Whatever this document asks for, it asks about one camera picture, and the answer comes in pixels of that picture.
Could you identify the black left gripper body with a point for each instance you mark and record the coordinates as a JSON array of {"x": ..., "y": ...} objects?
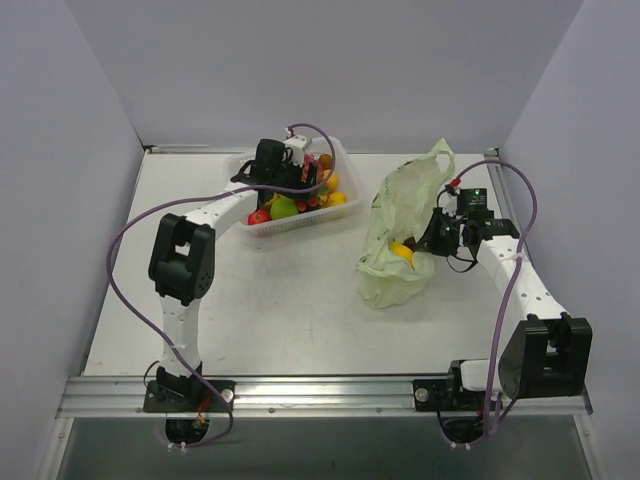
[{"x": 293, "y": 176}]

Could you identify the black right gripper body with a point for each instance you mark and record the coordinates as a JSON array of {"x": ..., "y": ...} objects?
[{"x": 439, "y": 236}]

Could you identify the dark red plum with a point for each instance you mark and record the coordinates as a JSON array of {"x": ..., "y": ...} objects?
[{"x": 410, "y": 243}]

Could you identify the pink grape bunch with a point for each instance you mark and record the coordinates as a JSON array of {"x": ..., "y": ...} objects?
[{"x": 309, "y": 169}]

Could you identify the light green apple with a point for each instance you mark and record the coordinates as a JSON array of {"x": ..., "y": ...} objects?
[{"x": 282, "y": 208}]

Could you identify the light green plastic bag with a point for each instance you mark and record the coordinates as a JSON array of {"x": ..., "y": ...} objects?
[{"x": 401, "y": 210}]

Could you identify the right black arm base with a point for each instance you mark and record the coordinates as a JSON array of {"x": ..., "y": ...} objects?
[{"x": 460, "y": 390}]

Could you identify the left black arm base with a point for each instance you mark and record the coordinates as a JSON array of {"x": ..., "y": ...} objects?
[{"x": 186, "y": 394}]

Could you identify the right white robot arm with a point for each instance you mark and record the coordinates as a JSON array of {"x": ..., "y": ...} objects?
[{"x": 541, "y": 350}]

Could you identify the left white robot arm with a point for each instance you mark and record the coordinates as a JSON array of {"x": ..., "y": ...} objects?
[{"x": 183, "y": 257}]

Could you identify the red apple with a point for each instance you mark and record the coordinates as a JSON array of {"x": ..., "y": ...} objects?
[{"x": 258, "y": 217}]

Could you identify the brown kiwi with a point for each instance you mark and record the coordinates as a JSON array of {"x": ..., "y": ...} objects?
[{"x": 326, "y": 161}]

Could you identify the orange fruit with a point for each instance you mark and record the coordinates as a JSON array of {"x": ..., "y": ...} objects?
[{"x": 331, "y": 181}]

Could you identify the small yellow lemon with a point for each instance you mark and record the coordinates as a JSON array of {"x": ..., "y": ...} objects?
[{"x": 336, "y": 198}]

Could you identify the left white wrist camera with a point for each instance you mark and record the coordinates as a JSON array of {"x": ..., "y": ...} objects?
[{"x": 296, "y": 146}]

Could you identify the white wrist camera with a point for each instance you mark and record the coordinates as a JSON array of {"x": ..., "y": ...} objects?
[
  {"x": 296, "y": 146},
  {"x": 471, "y": 205}
]

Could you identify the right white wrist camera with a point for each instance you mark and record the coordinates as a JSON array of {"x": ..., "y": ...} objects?
[{"x": 471, "y": 205}]

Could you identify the aluminium table edge rail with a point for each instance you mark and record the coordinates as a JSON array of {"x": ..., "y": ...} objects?
[{"x": 255, "y": 397}]

